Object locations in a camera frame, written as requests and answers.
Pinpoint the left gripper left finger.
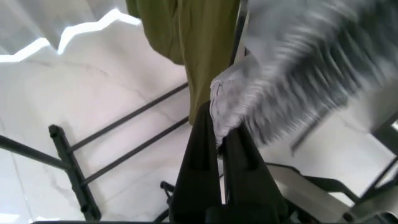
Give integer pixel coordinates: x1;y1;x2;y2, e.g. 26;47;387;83
169;101;223;222

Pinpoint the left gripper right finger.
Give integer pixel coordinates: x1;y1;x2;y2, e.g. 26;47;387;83
222;124;289;222

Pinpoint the pale grey garment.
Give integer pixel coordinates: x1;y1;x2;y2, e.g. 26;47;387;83
210;0;398;147

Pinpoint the green shirt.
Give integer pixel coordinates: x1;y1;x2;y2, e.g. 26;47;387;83
126;0;241;125

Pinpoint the black clothes rack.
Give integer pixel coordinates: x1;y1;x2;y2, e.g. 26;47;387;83
0;0;249;222

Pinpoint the white curtain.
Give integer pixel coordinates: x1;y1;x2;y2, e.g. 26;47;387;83
0;0;142;63

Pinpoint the black cable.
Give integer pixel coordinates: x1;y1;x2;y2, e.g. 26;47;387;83
154;180;175;223

